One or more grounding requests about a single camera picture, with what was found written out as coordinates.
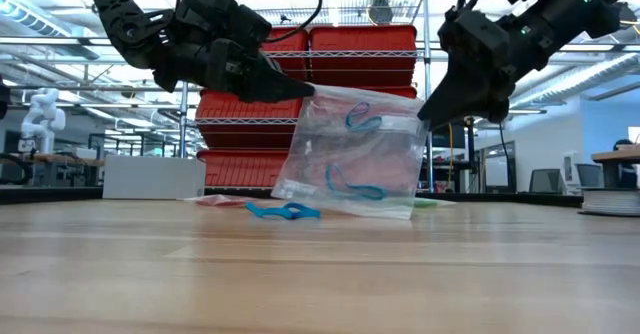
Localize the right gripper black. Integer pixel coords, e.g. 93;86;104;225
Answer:
417;0;597;130

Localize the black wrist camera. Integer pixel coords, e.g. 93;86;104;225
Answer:
438;6;514;75
233;3;274;45

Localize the blue rubber band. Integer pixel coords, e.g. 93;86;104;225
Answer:
282;202;322;221
344;102;384;133
244;202;294;221
324;163;389;201

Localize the ceiling cable reel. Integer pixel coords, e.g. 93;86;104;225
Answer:
617;1;640;45

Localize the dark office chair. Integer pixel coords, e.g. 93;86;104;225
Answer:
528;168;565;196
574;162;604;189

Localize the grey round fan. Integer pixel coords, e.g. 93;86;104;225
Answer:
367;0;396;25

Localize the black hose loop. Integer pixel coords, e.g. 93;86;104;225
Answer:
0;151;36;188

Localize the person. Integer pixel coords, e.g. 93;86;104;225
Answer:
612;138;640;190

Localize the wooden rolling table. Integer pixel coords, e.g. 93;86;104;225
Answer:
590;145;640;190

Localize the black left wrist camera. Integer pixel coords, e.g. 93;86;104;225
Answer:
233;3;274;45

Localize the white wall dispenser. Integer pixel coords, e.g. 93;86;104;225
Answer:
562;151;584;188

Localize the silver ventilation duct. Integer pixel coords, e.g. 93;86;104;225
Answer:
509;52;640;106

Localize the black aluminium table frame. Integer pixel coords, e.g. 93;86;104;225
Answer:
0;186;584;208

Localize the wooden workbench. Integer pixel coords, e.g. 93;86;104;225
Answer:
0;148;105;188

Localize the white cardboard box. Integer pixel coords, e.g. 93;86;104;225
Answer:
102;154;207;201

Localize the white framed board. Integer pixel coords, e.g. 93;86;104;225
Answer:
482;141;517;194

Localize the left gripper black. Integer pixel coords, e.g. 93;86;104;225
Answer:
152;37;317;104

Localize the yellow hanging cable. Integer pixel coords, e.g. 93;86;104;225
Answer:
446;121;455;175

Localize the dark monitor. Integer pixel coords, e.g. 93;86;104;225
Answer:
430;122;467;150

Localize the chrome wire shelf rack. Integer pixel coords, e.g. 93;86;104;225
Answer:
178;0;436;195

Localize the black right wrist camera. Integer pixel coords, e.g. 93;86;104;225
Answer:
438;6;514;75

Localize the black upright stand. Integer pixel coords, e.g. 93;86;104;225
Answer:
464;116;477;194

